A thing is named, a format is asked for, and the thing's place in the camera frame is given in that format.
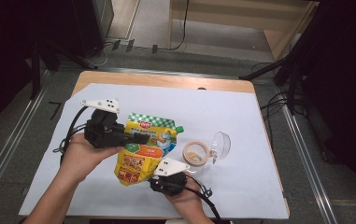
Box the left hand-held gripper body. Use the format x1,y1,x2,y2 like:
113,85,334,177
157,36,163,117
80,98,127,149

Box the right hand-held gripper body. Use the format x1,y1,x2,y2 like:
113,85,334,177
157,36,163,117
153,157,191,197

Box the yellow green spout pouch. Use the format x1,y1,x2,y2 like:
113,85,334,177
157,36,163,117
113,112,185,187

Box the clear glass jar with lid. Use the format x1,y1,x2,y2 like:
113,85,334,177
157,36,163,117
182,131,232,175

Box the person's right hand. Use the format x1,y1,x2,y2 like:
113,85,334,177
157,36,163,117
165,181,205,216

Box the person's left hand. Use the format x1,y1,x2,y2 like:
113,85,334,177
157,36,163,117
58,133,123,185

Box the white paper sheet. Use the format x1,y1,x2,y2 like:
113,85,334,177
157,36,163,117
19,82,291,219

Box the black metal stand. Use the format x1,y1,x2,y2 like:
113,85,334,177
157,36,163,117
238,3,321,116
30,36,99,101

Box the black cabinet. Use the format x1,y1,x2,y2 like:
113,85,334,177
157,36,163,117
72,0,115,59

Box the dark curtain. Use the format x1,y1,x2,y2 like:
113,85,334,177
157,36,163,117
0,0,77,138
303,0,356,209

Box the light wooden shelf unit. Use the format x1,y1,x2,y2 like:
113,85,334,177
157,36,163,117
167,0,320,62

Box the left hand-held gripper cable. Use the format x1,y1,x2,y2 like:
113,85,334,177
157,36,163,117
52,105,90,163

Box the hand-held gripper cable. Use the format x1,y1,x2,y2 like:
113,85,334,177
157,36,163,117
184,175,224,223
52,105,90,163

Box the right hand-held gripper cable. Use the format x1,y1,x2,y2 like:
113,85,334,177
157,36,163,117
184,175,224,223

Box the metal floor rail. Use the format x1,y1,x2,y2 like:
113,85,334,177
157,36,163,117
279,102,338,224
0,70,51,216

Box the black hanging cable with plug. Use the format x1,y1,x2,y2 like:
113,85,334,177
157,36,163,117
151,0,190,54

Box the black floor cables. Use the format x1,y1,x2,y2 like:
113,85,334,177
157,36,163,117
251,62,307,141

